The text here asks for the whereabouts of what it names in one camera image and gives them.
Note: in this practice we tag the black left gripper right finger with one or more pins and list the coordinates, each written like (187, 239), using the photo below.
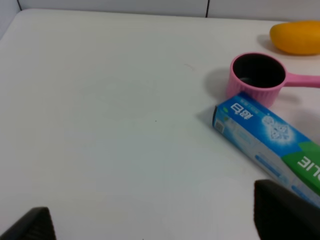
(279, 214)

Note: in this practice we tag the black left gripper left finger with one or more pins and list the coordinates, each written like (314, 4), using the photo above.
(36, 224)

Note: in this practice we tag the blue green toothpaste box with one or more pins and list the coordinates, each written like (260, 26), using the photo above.
(287, 155)

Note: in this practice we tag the pink toy saucepan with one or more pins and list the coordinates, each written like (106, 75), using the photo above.
(262, 77)

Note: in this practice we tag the orange mango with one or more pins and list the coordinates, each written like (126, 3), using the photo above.
(297, 38)

